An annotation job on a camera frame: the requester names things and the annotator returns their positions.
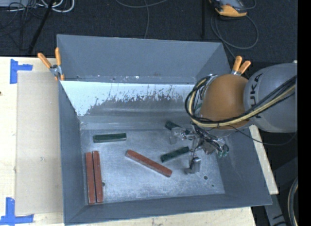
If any red-brown flat block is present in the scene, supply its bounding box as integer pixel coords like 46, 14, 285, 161
125, 149, 173, 178
92, 150, 104, 204
85, 152, 96, 206

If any pale flat board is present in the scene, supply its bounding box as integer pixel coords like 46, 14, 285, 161
14, 70, 64, 217

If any grey metal bin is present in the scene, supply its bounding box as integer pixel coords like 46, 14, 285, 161
56, 34, 273, 226

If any dark green flat block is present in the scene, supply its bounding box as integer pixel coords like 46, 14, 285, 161
160, 146, 190, 163
93, 132, 127, 144

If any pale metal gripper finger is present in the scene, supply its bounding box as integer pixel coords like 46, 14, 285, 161
184, 156, 202, 175
169, 126, 193, 145

